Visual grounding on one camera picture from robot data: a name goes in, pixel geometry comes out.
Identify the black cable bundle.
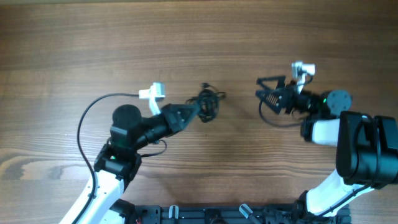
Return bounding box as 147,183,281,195
185,82,227,123

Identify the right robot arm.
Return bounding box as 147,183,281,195
255,76,397,223

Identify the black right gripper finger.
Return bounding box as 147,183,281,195
255,90,285,114
256,75,286,90

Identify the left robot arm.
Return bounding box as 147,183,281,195
62,104,200,223

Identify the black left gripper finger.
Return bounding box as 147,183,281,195
177,104,200,117
178,114,197,131

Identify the black right camera cable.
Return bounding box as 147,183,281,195
258,74,383,218

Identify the black camera cable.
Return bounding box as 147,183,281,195
76,93,140,224
258,74,383,218

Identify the black left camera cable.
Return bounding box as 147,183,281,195
76,93,140,224

